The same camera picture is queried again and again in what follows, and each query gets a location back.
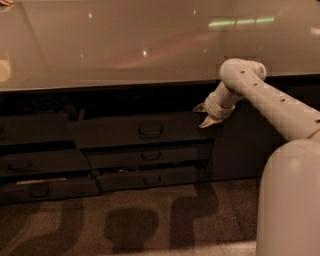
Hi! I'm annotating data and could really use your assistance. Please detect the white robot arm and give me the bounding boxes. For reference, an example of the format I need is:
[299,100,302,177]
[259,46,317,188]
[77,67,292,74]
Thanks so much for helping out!
[194,58,320,256]

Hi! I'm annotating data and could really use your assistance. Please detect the person fingertips at counter edge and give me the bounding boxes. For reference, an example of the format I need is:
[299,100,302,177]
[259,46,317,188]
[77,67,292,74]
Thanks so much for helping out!
[0,0,14,6]

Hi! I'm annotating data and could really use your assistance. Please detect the dark drawer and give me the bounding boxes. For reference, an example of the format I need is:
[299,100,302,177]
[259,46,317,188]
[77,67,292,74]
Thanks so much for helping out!
[0,177,100,204]
[0,113,70,146]
[96,166,205,192]
[86,142,212,169]
[69,112,223,149]
[0,150,90,177]

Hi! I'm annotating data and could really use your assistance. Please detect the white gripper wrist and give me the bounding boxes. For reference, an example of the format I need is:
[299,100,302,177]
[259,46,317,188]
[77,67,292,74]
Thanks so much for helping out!
[193,92,235,128]

